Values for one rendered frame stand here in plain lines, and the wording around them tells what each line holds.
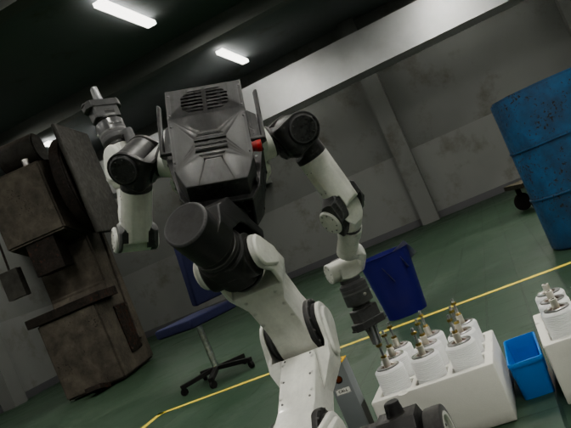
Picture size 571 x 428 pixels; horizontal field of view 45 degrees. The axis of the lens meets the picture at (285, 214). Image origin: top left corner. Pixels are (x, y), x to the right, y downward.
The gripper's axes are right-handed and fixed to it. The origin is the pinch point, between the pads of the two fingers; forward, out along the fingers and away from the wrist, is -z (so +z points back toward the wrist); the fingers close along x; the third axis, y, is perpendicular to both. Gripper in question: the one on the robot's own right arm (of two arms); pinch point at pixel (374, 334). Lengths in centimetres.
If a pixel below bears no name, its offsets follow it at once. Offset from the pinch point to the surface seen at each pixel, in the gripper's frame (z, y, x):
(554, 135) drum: 32, -83, -228
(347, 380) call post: -11.0, -11.0, 8.9
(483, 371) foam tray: -19.5, 25.7, -12.9
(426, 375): -16.3, 11.5, -4.1
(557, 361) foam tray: -23, 41, -26
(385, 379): -13.3, 2.2, 4.1
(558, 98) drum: 51, -76, -234
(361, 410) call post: -21.7, -10.9, 8.8
